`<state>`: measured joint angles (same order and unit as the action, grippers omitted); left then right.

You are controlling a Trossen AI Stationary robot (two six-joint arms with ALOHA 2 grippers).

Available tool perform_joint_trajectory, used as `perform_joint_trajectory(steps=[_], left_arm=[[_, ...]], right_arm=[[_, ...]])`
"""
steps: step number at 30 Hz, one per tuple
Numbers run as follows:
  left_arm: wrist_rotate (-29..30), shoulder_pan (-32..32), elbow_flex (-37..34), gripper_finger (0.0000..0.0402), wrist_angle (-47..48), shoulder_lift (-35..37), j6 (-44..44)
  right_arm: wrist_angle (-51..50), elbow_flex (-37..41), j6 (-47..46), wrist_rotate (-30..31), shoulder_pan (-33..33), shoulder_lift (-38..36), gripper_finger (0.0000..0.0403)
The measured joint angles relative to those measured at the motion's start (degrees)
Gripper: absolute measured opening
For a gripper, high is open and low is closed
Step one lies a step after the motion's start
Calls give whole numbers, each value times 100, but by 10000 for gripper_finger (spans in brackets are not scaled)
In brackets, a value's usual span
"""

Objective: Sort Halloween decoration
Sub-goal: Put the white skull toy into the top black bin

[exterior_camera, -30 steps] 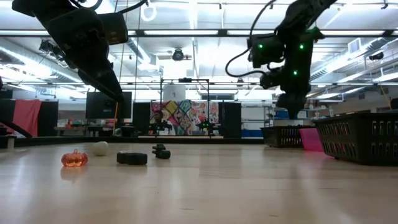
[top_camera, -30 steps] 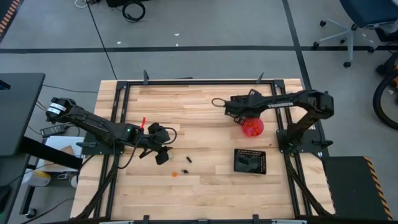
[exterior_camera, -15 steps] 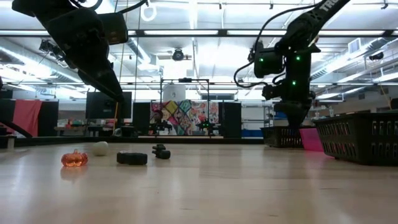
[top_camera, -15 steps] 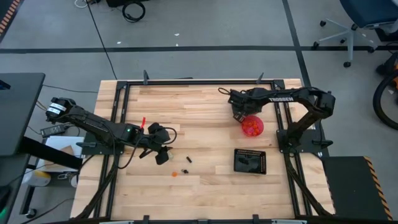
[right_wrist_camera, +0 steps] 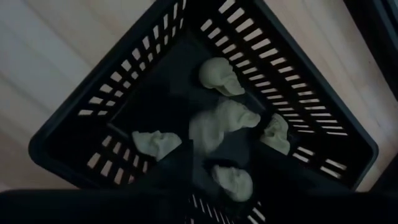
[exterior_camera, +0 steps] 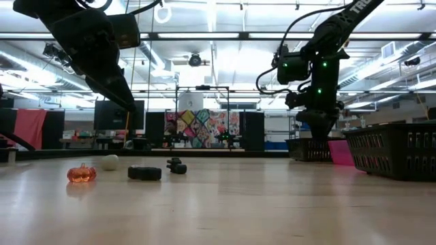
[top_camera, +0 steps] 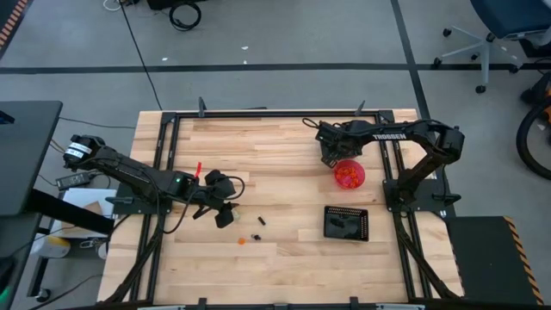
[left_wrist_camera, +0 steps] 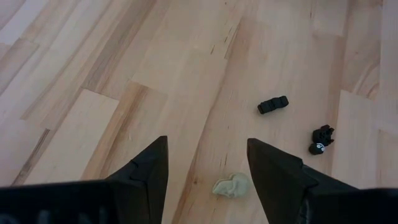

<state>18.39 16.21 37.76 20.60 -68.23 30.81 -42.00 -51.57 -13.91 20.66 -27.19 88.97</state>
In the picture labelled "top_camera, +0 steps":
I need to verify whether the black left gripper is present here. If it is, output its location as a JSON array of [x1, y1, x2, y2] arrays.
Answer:
[[202, 169, 241, 229]]

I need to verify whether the black slotted plastic basket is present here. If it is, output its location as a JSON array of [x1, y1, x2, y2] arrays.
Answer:
[[319, 128, 362, 170], [323, 205, 370, 243]]

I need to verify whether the pink translucent plastic bowl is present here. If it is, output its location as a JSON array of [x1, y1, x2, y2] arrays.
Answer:
[[333, 158, 367, 191]]

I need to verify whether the white cardboard box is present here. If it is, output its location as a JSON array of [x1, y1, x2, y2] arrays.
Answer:
[[61, 187, 118, 239]]

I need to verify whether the black power adapter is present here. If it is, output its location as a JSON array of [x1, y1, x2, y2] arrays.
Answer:
[[54, 170, 99, 191]]

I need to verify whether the orange black shop vacuum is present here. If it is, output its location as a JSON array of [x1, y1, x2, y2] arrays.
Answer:
[[515, 70, 551, 182]]

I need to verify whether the white yellow container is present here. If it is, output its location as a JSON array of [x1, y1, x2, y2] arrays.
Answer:
[[30, 235, 72, 259]]

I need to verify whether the black hazard-striped platform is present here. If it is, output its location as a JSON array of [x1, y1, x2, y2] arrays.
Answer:
[[444, 214, 546, 307]]

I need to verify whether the blue office chair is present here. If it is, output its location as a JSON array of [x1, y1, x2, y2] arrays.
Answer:
[[432, 0, 551, 95]]

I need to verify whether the black floor box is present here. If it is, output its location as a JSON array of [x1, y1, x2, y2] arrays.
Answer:
[[145, 0, 208, 10]]

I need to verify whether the dark grey desk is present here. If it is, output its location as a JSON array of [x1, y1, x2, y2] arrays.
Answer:
[[0, 100, 116, 236]]

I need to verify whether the black hazard-striped floor mat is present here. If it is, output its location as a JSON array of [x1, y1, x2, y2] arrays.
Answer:
[[0, 0, 29, 59]]

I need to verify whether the thin black floor cable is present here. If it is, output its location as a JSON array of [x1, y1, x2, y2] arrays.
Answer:
[[119, 2, 164, 112]]

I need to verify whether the coiled black cable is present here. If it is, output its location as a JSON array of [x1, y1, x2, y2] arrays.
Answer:
[[169, 2, 202, 32]]

